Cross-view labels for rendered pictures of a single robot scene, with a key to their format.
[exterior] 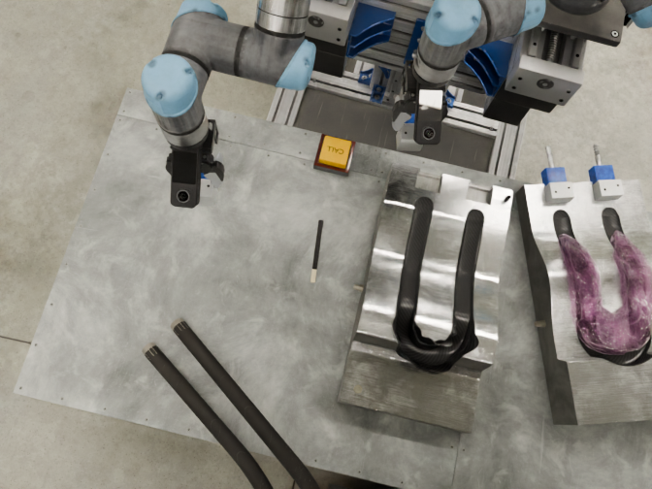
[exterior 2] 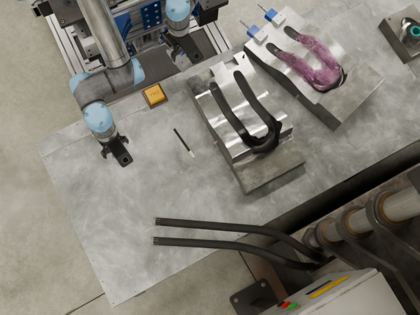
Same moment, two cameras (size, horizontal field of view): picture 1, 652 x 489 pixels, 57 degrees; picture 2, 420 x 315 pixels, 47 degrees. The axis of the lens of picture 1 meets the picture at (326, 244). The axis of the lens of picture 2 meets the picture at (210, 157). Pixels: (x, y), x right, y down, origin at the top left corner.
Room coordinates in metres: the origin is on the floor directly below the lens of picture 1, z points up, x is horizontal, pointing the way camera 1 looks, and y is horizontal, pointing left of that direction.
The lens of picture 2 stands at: (-0.14, 0.28, 2.62)
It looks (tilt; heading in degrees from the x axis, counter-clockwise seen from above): 75 degrees down; 320
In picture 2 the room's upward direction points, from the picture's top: 9 degrees clockwise
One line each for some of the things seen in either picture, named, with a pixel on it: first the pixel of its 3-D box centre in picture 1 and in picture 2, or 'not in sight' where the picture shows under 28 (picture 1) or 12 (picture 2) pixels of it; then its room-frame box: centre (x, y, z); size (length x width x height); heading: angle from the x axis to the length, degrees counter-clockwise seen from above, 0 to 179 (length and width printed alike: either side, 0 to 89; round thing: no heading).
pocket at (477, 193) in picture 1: (477, 195); (230, 64); (0.51, -0.30, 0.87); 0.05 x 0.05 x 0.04; 87
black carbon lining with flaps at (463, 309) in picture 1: (441, 279); (246, 110); (0.30, -0.23, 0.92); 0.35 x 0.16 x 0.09; 177
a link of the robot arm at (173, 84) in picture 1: (174, 93); (99, 120); (0.42, 0.26, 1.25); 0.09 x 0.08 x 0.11; 176
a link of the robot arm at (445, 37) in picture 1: (450, 29); (178, 10); (0.62, -0.13, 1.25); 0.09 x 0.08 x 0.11; 122
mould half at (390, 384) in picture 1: (429, 291); (245, 120); (0.29, -0.22, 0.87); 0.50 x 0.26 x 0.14; 177
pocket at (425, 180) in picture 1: (427, 183); (206, 76); (0.52, -0.19, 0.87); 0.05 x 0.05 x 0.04; 87
